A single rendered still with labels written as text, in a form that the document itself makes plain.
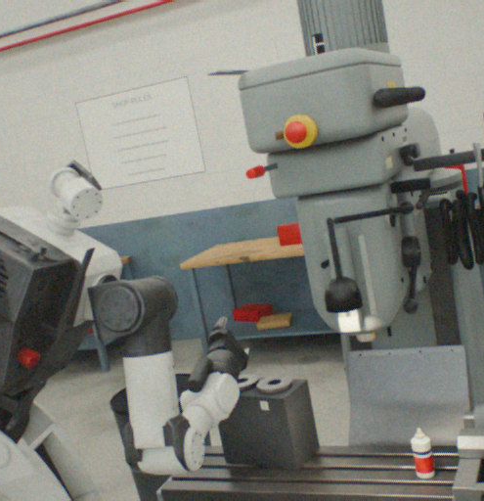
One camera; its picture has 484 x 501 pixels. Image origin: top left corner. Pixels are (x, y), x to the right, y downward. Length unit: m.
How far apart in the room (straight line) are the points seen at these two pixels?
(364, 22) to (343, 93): 0.43
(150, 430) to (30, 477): 0.30
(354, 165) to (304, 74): 0.21
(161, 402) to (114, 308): 0.19
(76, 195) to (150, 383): 0.36
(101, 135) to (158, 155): 0.62
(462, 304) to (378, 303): 0.50
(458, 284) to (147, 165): 4.90
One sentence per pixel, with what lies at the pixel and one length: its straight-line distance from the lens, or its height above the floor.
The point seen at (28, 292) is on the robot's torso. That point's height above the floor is 1.59.
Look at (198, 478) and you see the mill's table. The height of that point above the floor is 0.96.
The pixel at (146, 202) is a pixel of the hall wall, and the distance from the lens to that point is 6.62.
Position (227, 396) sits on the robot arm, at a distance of 1.53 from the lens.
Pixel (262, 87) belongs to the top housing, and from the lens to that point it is 1.35.
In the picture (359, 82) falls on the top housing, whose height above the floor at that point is 1.83.
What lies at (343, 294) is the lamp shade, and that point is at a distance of 1.36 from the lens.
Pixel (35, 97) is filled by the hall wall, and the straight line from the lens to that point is 7.17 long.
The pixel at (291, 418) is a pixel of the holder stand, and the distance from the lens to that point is 1.74.
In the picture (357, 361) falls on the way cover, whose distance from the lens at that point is 2.03.
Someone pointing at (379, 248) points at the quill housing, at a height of 1.50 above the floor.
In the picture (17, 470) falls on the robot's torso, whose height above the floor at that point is 1.23.
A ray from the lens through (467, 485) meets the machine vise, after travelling 1.50.
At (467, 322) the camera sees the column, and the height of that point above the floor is 1.18.
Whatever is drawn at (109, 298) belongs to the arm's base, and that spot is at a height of 1.54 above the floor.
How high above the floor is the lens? 1.77
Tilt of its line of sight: 9 degrees down
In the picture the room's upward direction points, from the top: 11 degrees counter-clockwise
